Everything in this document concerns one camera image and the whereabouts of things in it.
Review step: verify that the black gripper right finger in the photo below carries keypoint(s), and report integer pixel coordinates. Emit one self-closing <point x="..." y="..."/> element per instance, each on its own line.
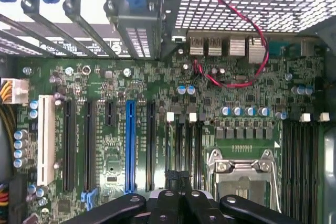
<point x="236" y="204"/>

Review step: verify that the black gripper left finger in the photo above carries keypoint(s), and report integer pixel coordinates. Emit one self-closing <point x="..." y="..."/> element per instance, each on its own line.
<point x="131" y="204"/>

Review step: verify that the black RAM slot white latch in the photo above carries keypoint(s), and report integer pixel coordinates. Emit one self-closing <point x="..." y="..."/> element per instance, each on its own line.
<point x="305" y="169"/>
<point x="169" y="142"/>
<point x="315" y="169"/>
<point x="189" y="142"/>

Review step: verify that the silver CPU socket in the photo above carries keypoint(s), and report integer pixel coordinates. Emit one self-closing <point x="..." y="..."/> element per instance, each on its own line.
<point x="244" y="179"/>

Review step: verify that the blue SATA connector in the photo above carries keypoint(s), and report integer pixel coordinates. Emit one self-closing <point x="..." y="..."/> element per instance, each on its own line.
<point x="89" y="199"/>

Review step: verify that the blue expansion slot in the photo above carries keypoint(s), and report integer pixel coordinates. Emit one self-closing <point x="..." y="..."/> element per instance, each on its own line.
<point x="130" y="145"/>

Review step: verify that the long black expansion slot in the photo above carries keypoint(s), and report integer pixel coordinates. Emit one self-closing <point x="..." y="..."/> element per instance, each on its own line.
<point x="69" y="145"/>
<point x="89" y="145"/>
<point x="150" y="145"/>

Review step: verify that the short black expansion slot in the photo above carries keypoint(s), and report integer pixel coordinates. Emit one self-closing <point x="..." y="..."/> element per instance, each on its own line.
<point x="110" y="113"/>

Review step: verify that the white PCI expansion slot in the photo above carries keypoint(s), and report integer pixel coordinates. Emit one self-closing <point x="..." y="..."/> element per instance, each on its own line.
<point x="46" y="140"/>

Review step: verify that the green motherboard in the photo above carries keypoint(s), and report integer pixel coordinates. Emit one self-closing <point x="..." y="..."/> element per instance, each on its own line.
<point x="236" y="95"/>

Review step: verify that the silver network port block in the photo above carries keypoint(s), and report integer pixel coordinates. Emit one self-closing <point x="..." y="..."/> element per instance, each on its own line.
<point x="256" y="51"/>

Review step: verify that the silver USB port stack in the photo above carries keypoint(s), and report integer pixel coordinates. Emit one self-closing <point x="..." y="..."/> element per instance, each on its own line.
<point x="197" y="46"/>
<point x="215" y="46"/>
<point x="237" y="47"/>

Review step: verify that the white power connector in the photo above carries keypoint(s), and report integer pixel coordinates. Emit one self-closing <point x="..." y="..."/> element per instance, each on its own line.
<point x="15" y="91"/>

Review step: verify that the grey metal PC case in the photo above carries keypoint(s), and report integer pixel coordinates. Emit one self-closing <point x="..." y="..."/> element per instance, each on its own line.
<point x="262" y="3"/>

